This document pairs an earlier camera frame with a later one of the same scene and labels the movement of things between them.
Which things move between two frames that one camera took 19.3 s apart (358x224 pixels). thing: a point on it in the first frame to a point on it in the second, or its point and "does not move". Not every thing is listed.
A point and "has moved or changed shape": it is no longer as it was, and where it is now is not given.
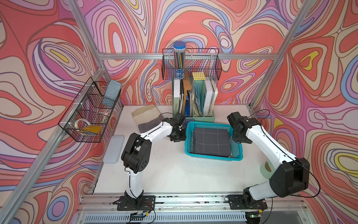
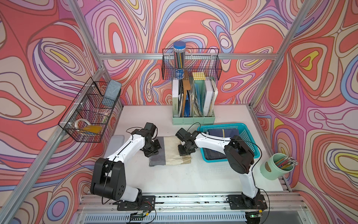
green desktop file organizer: (194, 98) does not move
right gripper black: (235, 139) to (182, 153)
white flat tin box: (113, 149) does not move
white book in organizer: (208, 104) does not move
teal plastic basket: (237, 152) has moved or changed shape
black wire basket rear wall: (208, 60) does not move
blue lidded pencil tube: (179, 51) does not move
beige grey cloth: (147, 117) to (168, 154)
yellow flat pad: (94, 129) does not move
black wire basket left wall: (87, 118) does not move
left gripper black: (183, 137) to (156, 150)
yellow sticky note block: (198, 75) does not move
